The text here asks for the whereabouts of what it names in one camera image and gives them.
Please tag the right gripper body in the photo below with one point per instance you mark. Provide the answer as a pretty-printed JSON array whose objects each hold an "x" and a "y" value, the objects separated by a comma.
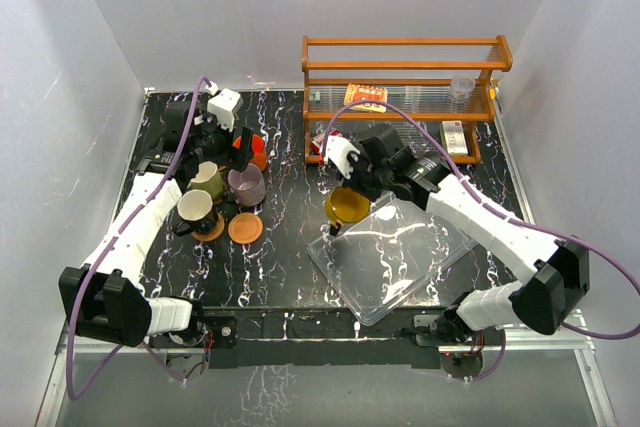
[{"x": 364, "y": 174}]

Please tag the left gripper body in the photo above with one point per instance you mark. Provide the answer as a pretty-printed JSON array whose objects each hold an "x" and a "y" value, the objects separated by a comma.
[{"x": 215, "y": 144}]

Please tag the orange mug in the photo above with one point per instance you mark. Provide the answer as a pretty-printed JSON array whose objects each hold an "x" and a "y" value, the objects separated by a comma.
[{"x": 259, "y": 151}]

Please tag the yellow mug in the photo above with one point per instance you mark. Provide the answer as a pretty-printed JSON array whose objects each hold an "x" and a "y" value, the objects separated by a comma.
[{"x": 345, "y": 206}]

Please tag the purple mug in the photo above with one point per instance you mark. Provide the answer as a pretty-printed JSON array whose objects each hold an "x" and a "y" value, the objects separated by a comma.
[{"x": 248, "y": 186}]

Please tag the pale green mug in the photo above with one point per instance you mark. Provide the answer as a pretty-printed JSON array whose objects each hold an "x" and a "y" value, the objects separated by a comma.
[{"x": 208, "y": 179}]

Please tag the black and white mug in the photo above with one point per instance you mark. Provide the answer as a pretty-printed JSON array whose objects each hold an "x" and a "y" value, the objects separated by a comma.
[{"x": 195, "y": 209}]

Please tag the light wooden coaster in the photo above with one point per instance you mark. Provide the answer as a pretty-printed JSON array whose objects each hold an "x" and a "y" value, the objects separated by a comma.
[
  {"x": 215, "y": 233},
  {"x": 245, "y": 228}
]

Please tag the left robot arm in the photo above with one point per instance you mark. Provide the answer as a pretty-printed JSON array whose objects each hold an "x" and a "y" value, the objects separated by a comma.
[{"x": 103, "y": 299}]

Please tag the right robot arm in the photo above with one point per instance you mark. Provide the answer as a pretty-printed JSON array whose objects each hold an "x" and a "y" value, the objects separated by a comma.
[{"x": 551, "y": 275}]

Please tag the clear plastic cup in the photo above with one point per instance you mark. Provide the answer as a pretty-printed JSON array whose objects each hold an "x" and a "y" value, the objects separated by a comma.
[{"x": 461, "y": 88}]

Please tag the clear plastic tray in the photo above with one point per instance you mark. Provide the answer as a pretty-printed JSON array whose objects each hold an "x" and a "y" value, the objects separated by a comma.
[{"x": 377, "y": 263}]

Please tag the red and white can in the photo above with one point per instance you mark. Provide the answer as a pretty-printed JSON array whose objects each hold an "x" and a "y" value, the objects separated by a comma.
[{"x": 317, "y": 140}]

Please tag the orange snack packet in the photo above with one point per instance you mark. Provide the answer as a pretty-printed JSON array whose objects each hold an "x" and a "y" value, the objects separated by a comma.
[{"x": 369, "y": 95}]

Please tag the white and red box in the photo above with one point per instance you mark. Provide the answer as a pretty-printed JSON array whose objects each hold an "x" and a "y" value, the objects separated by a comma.
[{"x": 453, "y": 138}]

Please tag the wooden shelf rack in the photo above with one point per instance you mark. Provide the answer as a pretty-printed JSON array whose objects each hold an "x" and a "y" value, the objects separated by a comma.
[{"x": 417, "y": 73}]

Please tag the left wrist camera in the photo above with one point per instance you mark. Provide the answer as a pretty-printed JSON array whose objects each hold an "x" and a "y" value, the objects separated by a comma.
[{"x": 224, "y": 106}]

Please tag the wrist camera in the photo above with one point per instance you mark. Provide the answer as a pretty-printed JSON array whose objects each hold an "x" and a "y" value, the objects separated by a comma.
[
  {"x": 224, "y": 106},
  {"x": 336, "y": 152}
]

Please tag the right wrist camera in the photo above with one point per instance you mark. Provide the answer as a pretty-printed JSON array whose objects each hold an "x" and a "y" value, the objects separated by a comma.
[{"x": 336, "y": 152}]

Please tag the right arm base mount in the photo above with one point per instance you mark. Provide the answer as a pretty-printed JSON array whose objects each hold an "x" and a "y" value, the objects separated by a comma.
[{"x": 447, "y": 328}]

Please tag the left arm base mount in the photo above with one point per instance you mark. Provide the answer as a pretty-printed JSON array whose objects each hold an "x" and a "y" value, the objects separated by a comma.
[{"x": 207, "y": 333}]

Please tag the aluminium frame rail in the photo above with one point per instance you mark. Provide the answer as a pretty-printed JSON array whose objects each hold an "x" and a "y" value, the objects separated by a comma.
[{"x": 311, "y": 367}]

